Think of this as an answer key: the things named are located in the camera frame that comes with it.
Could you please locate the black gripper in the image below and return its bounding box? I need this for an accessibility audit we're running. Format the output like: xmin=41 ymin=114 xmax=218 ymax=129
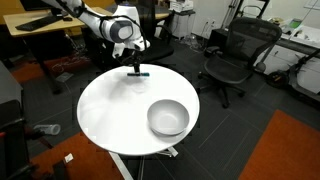
xmin=114 ymin=48 xmax=145 ymax=75

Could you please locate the black kick scooter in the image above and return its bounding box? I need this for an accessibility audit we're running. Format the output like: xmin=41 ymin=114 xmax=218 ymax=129
xmin=264 ymin=49 xmax=320 ymax=108

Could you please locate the white round bowl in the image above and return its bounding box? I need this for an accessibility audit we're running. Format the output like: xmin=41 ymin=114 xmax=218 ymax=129
xmin=146 ymin=98 xmax=191 ymax=137

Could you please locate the clear plastic bottle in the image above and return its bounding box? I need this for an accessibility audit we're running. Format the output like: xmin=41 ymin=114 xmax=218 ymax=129
xmin=33 ymin=123 xmax=62 ymax=136

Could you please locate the black mesh office chair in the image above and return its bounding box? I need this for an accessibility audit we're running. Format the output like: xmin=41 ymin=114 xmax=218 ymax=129
xmin=198 ymin=16 xmax=284 ymax=109

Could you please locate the black monitor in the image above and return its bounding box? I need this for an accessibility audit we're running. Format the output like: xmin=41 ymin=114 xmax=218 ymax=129
xmin=19 ymin=0 xmax=58 ymax=12

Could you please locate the white desk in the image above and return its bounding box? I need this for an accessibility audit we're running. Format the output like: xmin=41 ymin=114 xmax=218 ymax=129
xmin=266 ymin=18 xmax=320 ymax=94

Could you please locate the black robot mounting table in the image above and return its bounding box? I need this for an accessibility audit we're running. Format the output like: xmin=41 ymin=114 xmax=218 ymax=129
xmin=0 ymin=61 xmax=34 ymax=180

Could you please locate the black keyboard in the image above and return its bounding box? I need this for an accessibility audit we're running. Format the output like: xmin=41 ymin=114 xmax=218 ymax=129
xmin=14 ymin=14 xmax=64 ymax=33

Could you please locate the light wooden desk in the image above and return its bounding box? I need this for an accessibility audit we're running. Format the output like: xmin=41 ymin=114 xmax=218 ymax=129
xmin=2 ymin=6 xmax=171 ymax=95

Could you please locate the white drawer cabinet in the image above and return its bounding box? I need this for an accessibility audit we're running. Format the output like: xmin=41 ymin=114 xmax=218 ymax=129
xmin=169 ymin=0 xmax=197 ymax=40

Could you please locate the black floor cabinet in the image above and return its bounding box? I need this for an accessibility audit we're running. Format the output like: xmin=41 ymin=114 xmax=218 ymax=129
xmin=209 ymin=28 xmax=234 ymax=49

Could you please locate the white paper scrap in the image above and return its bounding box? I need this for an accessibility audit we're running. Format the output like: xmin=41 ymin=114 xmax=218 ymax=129
xmin=63 ymin=153 xmax=74 ymax=164

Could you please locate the teal whiteboard marker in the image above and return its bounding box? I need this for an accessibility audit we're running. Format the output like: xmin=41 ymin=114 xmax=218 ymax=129
xmin=126 ymin=72 xmax=151 ymax=78

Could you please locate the white table base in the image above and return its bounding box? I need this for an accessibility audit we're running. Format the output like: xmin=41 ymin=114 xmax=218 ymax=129
xmin=108 ymin=146 xmax=179 ymax=180

